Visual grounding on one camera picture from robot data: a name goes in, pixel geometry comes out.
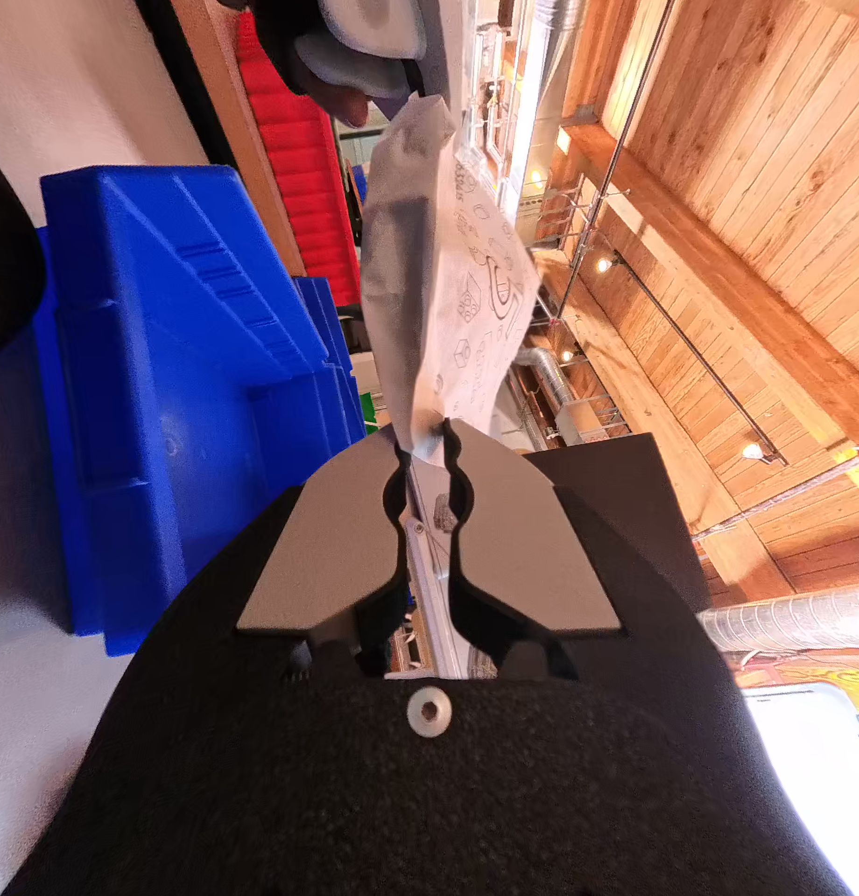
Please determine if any person's left hand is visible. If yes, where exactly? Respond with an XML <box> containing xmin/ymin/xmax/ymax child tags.
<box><xmin>307</xmin><ymin>73</ymin><xmax>419</xmax><ymax>130</ymax></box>

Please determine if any red plastic bin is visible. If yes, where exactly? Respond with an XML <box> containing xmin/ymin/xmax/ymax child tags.
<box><xmin>234</xmin><ymin>12</ymin><xmax>363</xmax><ymax>312</ymax></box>

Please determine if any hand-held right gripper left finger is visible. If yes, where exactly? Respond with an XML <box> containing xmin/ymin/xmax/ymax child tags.
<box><xmin>237</xmin><ymin>425</ymin><xmax>411</xmax><ymax>638</ymax></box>

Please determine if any printed white paper bag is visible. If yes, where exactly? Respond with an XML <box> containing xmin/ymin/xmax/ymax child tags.
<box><xmin>360</xmin><ymin>93</ymin><xmax>545</xmax><ymax>681</ymax></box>

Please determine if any blue plastic bin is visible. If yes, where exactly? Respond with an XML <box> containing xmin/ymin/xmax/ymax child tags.
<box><xmin>35</xmin><ymin>164</ymin><xmax>369</xmax><ymax>659</ymax></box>
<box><xmin>293</xmin><ymin>273</ymin><xmax>369</xmax><ymax>421</ymax></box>

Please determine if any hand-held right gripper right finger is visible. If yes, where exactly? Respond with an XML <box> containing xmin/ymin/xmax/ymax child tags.
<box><xmin>441</xmin><ymin>416</ymin><xmax>624</xmax><ymax>638</ymax></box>

